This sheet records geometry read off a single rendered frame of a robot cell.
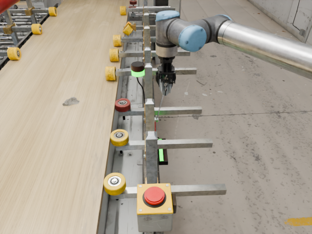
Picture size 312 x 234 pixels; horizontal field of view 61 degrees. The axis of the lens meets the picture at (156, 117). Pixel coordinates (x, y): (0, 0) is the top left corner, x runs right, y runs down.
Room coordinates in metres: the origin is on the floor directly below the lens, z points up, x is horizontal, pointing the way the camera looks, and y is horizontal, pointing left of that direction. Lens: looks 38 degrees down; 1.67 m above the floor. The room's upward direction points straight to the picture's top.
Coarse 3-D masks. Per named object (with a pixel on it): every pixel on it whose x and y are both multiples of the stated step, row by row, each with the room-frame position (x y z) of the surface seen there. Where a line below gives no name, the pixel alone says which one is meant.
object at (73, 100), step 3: (66, 99) 1.12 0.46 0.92; (69, 99) 1.12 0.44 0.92; (72, 99) 1.14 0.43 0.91; (75, 99) 1.12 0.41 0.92; (66, 102) 1.11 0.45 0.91; (69, 102) 1.11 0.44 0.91; (72, 102) 1.11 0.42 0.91; (75, 102) 1.11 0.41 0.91; (78, 102) 1.12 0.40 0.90; (63, 105) 1.09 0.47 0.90; (66, 105) 1.09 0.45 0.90
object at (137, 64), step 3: (132, 63) 1.08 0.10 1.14; (135, 63) 1.08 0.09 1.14; (138, 63) 1.08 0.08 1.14; (141, 63) 1.08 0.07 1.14; (135, 66) 1.05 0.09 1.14; (138, 66) 1.05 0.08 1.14; (144, 75) 1.06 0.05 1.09; (144, 78) 1.06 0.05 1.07; (138, 81) 1.07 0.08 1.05; (144, 81) 1.06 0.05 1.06; (144, 96) 1.07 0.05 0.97; (144, 99) 1.07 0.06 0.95; (144, 102) 1.07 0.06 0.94
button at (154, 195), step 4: (148, 188) 0.33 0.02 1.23; (152, 188) 0.33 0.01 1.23; (156, 188) 0.33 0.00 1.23; (160, 188) 0.33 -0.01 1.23; (148, 192) 0.32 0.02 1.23; (152, 192) 0.32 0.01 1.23; (156, 192) 0.32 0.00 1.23; (160, 192) 0.32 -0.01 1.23; (144, 196) 0.32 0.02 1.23; (148, 196) 0.31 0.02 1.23; (152, 196) 0.31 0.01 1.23; (156, 196) 0.31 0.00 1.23; (160, 196) 0.31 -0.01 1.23; (148, 200) 0.31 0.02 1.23; (152, 200) 0.31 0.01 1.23; (156, 200) 0.31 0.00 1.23; (160, 200) 0.31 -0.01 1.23; (152, 204) 0.30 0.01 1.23; (156, 204) 0.30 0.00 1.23
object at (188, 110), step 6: (132, 108) 1.13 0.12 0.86; (138, 108) 1.13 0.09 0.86; (156, 108) 1.13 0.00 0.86; (162, 108) 1.13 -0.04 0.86; (168, 108) 1.12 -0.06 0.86; (174, 108) 1.12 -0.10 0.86; (180, 108) 1.12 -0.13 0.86; (186, 108) 1.12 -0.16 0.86; (192, 108) 1.12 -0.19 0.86; (198, 108) 1.12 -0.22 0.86; (120, 114) 1.10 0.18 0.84; (126, 114) 1.10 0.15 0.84; (132, 114) 1.10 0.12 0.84; (138, 114) 1.10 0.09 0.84; (156, 114) 1.11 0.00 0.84; (162, 114) 1.11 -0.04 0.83; (168, 114) 1.11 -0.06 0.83; (174, 114) 1.11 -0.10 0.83; (180, 114) 1.11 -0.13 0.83
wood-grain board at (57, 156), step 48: (96, 0) 3.14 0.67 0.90; (48, 48) 1.81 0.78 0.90; (96, 48) 1.81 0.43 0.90; (0, 96) 1.18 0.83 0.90; (48, 96) 1.18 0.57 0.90; (96, 96) 1.18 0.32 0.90; (0, 144) 0.81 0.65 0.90; (48, 144) 0.81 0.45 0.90; (96, 144) 0.81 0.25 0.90; (0, 192) 0.57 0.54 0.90; (48, 192) 0.57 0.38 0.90; (96, 192) 0.57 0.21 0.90
